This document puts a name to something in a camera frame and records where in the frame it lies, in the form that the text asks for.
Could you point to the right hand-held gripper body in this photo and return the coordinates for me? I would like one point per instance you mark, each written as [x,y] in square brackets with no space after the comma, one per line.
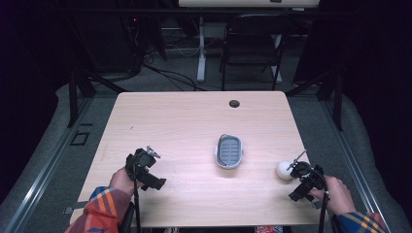
[307,179]

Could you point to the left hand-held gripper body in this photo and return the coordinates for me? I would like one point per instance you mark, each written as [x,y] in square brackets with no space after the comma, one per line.
[144,168]

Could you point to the white desk leg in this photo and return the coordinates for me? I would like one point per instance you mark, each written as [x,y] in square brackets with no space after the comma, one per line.
[201,48]

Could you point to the grey soap dish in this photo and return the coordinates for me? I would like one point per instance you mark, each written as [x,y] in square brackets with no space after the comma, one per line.
[229,151]

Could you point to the black folding chair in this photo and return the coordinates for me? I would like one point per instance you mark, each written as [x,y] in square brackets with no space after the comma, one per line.
[252,48]

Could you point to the black metal stand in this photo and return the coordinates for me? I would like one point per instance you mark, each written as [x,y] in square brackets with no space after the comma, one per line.
[327,93]
[81,93]

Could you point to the person's left hand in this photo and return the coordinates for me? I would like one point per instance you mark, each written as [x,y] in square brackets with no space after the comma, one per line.
[122,183]

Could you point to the person's right hand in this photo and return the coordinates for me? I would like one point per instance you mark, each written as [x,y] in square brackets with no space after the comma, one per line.
[336,194]

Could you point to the white ball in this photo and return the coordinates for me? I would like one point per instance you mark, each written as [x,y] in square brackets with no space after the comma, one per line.
[283,170]

